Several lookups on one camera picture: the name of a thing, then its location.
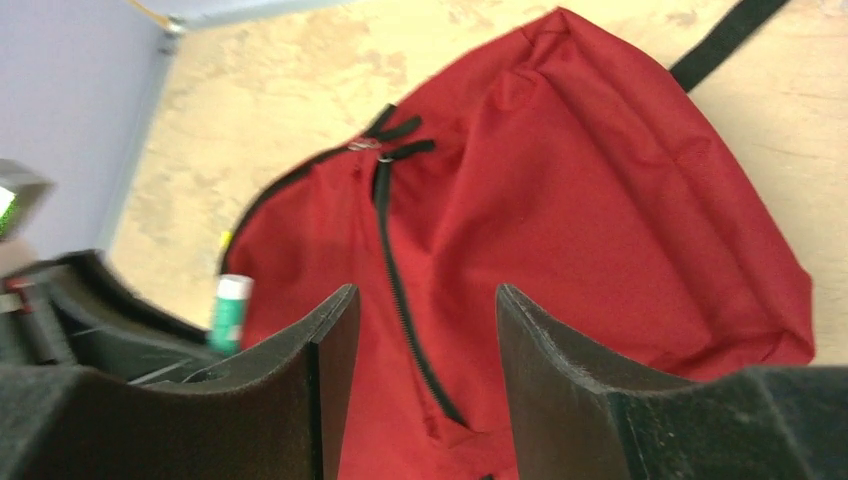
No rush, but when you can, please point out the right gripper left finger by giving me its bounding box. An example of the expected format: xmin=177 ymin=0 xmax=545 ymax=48
xmin=1 ymin=285 xmax=360 ymax=479

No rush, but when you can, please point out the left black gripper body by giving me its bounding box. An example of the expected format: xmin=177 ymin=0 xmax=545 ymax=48
xmin=1 ymin=261 xmax=79 ymax=366

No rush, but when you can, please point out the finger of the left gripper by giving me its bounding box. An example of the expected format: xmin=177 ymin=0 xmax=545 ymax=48
xmin=46 ymin=250 xmax=219 ymax=385

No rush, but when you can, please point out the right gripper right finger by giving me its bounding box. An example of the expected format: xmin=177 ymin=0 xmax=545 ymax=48
xmin=496 ymin=285 xmax=847 ymax=479

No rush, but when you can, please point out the green glue stick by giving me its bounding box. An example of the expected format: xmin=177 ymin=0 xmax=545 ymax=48
xmin=207 ymin=274 xmax=254 ymax=355

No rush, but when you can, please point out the yellow pen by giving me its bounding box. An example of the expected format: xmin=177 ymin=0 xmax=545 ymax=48
xmin=219 ymin=231 xmax=232 ymax=252

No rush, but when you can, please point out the red backpack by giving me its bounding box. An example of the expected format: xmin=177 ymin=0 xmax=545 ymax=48
xmin=220 ymin=1 xmax=815 ymax=479

